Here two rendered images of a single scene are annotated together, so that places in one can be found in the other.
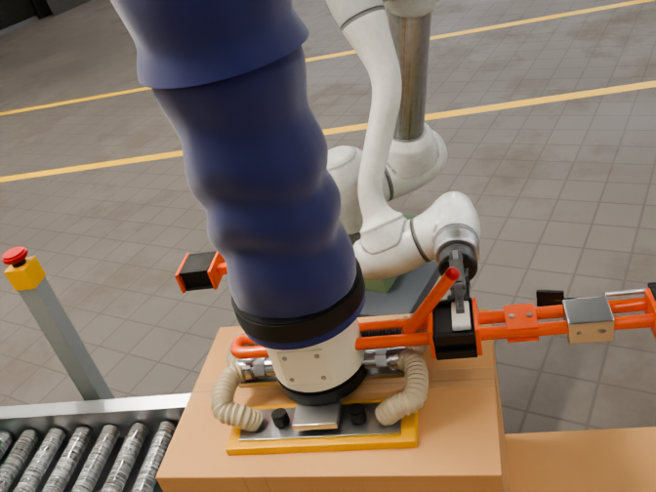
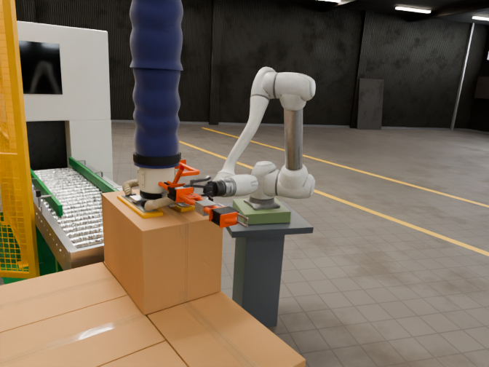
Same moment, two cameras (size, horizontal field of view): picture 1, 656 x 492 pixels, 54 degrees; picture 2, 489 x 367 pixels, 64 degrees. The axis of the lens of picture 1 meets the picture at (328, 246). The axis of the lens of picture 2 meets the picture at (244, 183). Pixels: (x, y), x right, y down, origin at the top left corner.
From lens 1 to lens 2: 146 cm
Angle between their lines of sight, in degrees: 37
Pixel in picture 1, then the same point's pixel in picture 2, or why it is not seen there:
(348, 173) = (259, 169)
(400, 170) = (281, 180)
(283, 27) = (157, 62)
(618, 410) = not seen: outside the picture
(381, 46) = (254, 108)
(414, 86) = (289, 142)
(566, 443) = (231, 306)
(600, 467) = (227, 317)
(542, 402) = (312, 357)
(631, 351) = not seen: outside the picture
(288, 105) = (153, 84)
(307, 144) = (156, 99)
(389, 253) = not seen: hidden behind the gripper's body
